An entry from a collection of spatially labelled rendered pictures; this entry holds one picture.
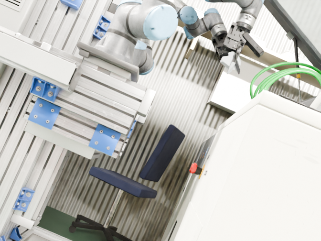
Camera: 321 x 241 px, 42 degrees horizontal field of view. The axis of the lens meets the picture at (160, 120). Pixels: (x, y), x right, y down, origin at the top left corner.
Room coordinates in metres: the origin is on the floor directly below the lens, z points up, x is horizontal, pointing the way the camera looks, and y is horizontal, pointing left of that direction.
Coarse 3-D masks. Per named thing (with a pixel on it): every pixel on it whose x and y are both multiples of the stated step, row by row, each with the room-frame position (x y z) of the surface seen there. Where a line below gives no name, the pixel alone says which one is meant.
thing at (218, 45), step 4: (220, 32) 1.94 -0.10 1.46; (224, 32) 1.94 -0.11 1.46; (216, 36) 1.94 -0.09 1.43; (220, 36) 1.95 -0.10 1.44; (224, 36) 1.95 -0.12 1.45; (212, 40) 1.96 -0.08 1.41; (216, 40) 1.94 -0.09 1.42; (220, 40) 1.95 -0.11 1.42; (224, 40) 1.94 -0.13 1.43; (216, 44) 1.96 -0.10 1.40; (220, 44) 1.91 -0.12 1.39; (216, 48) 1.93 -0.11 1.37; (220, 48) 1.92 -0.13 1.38; (216, 52) 1.97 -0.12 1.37; (220, 52) 1.90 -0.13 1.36; (224, 52) 1.90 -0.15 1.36; (228, 52) 1.92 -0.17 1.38; (220, 56) 1.92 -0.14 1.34; (220, 60) 1.96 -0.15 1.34
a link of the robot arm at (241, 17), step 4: (240, 16) 1.66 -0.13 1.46; (244, 16) 1.65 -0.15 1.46; (248, 16) 1.64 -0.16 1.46; (252, 16) 1.65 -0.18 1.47; (240, 20) 1.66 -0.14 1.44; (244, 20) 1.65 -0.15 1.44; (248, 20) 1.65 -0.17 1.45; (252, 20) 1.65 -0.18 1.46; (248, 24) 1.65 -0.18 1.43; (252, 24) 1.66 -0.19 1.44; (252, 28) 1.67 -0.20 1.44
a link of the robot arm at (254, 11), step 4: (256, 0) 1.63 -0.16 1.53; (260, 0) 1.65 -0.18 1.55; (252, 4) 1.63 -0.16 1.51; (256, 4) 1.64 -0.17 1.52; (260, 4) 1.66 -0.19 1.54; (244, 8) 1.65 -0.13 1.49; (248, 8) 1.64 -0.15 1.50; (252, 8) 1.65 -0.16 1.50; (256, 8) 1.65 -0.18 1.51; (260, 8) 1.67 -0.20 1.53; (240, 12) 1.67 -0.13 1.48; (244, 12) 1.65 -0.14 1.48; (248, 12) 1.65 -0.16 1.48; (252, 12) 1.65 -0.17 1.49; (256, 12) 1.65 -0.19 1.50; (256, 16) 1.66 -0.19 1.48
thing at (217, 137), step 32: (320, 96) 1.38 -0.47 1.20; (224, 128) 1.21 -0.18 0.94; (256, 128) 0.75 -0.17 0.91; (288, 128) 0.75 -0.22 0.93; (224, 160) 0.89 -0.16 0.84; (256, 160) 0.75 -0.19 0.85; (288, 160) 0.75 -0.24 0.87; (320, 160) 0.74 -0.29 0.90; (192, 192) 1.41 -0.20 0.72; (224, 192) 0.75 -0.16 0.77; (256, 192) 0.75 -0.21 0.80; (288, 192) 0.74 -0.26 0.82; (320, 192) 0.74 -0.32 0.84; (192, 224) 0.97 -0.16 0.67; (224, 224) 0.75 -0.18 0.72; (256, 224) 0.75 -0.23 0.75; (288, 224) 0.74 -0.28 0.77; (320, 224) 0.74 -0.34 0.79
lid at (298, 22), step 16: (272, 0) 2.08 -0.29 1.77; (288, 0) 1.94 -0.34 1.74; (304, 0) 1.82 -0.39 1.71; (320, 0) 1.71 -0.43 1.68; (288, 16) 2.05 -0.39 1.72; (304, 16) 1.91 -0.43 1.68; (320, 16) 1.79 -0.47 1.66; (288, 32) 2.13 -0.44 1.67; (304, 32) 2.01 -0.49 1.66; (320, 32) 1.88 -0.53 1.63; (304, 48) 2.09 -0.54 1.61; (320, 48) 1.98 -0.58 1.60; (320, 64) 2.06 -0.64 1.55
